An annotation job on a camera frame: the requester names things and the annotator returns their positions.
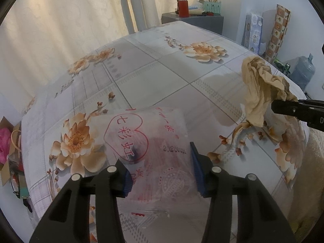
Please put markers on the teal cardboard box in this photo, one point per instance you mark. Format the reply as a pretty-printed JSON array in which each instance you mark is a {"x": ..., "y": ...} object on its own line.
[{"x": 22, "y": 189}]

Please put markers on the grey window post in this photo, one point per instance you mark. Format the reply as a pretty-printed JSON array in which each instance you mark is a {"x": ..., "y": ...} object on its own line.
[{"x": 127, "y": 5}]

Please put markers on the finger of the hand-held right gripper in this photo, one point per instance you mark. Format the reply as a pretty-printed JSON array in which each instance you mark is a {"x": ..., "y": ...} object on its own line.
[{"x": 298, "y": 110}]

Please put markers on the large water jug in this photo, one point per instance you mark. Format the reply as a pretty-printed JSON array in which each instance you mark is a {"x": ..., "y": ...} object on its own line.
[{"x": 302, "y": 73}]

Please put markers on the clear plastic bag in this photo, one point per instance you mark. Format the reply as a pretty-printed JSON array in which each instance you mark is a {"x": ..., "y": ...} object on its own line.
[{"x": 157, "y": 136}]

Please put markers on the dark cloth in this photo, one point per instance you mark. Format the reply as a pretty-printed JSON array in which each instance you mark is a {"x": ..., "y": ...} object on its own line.
[{"x": 28, "y": 205}]

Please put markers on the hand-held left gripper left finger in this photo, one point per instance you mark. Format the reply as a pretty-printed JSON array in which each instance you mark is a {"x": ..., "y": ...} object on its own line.
[{"x": 126, "y": 182}]

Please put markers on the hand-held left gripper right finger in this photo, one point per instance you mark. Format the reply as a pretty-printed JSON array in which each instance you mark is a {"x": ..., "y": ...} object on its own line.
[{"x": 198, "y": 169}]

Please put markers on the teal pen holder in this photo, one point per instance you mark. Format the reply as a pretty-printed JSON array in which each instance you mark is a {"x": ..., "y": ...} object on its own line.
[{"x": 211, "y": 7}]

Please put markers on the patterned wrapping paper roll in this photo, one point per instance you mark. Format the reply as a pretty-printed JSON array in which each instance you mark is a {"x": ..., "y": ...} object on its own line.
[{"x": 277, "y": 35}]

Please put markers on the pink fluffy item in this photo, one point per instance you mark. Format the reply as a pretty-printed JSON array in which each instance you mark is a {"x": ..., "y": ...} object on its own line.
[{"x": 5, "y": 144}]

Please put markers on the tissue roll pack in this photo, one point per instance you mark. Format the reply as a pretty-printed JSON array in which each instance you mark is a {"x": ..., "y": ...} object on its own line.
[{"x": 253, "y": 33}]

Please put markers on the red thermos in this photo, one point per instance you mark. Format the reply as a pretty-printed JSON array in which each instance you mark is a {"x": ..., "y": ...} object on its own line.
[{"x": 183, "y": 8}]

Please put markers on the cream curtain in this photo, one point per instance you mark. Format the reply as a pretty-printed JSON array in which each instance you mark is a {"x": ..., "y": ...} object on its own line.
[
  {"x": 164, "y": 0},
  {"x": 63, "y": 25}
]

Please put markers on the green bottle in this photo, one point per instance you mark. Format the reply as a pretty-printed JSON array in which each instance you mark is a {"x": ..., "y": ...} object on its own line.
[{"x": 282, "y": 67}]

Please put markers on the grey cabinet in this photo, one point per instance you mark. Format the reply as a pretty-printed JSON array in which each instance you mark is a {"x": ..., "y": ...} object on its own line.
[{"x": 197, "y": 21}]

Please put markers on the white roll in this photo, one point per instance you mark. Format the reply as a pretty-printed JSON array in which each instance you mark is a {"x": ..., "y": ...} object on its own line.
[{"x": 196, "y": 11}]

